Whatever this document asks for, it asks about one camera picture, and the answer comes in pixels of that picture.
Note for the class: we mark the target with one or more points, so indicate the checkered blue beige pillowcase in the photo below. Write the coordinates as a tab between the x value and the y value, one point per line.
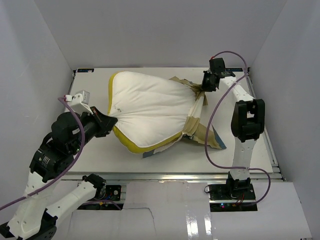
193	130

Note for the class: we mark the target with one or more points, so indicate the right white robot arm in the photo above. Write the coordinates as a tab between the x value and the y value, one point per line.
247	124

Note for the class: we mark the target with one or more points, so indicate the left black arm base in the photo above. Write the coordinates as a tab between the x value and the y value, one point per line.
107	192

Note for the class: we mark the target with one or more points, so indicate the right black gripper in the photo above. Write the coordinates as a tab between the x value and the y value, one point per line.
206	87

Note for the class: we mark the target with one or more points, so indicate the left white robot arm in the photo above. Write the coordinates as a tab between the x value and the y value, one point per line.
34	218

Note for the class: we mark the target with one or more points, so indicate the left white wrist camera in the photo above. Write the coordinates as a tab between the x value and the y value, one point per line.
79	102

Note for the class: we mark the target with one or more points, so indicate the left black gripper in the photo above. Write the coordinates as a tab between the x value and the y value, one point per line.
104	122

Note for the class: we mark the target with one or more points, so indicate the aluminium frame rail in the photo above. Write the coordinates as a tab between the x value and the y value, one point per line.
276	174

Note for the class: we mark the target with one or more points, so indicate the white pillow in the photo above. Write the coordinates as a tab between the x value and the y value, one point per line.
151	111

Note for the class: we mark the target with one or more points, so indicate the right blue corner label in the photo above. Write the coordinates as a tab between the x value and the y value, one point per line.
234	69

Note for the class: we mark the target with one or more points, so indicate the left blue corner label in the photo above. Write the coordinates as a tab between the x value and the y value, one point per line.
85	70

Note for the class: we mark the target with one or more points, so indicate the blue corner label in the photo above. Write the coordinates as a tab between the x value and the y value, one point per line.
234	69
85	70

